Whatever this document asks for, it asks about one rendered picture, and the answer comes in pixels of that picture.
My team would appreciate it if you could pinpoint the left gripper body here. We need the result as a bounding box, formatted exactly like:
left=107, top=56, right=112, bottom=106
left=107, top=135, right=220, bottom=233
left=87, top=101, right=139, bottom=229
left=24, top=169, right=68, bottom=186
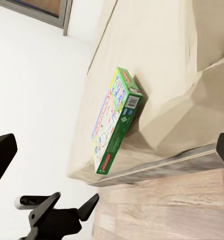
left=27, top=209, right=82, bottom=240

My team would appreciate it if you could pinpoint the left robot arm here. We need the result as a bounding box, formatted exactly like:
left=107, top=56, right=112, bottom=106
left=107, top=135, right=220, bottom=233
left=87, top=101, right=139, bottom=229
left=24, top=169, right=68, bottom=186
left=14, top=192, right=99, bottom=240

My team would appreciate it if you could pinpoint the board game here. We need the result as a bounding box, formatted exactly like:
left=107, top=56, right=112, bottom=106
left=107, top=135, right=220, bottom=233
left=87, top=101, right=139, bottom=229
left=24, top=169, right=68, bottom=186
left=92, top=66, right=143, bottom=175

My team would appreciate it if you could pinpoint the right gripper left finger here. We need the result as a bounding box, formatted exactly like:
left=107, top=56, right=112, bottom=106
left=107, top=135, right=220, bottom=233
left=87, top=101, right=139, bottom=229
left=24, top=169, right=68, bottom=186
left=0, top=133, right=18, bottom=180

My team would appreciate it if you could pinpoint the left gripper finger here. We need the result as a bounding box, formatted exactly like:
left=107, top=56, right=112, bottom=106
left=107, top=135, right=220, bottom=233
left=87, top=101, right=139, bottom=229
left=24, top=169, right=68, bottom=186
left=30, top=192, right=62, bottom=233
left=55, top=194, right=99, bottom=222

